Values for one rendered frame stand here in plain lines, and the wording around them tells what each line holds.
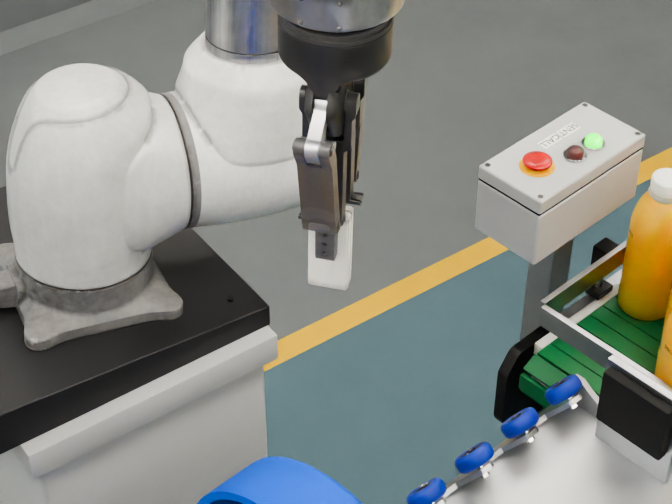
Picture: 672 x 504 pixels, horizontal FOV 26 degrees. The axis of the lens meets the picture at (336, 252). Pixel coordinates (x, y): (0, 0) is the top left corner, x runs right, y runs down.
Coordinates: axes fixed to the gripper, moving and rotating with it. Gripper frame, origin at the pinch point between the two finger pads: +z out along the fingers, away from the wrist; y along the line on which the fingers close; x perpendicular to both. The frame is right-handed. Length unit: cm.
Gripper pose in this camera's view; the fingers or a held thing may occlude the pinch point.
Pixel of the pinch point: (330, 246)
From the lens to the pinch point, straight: 106.5
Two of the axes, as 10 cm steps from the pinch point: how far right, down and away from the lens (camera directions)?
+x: 9.7, 1.7, -1.7
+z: -0.2, 7.6, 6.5
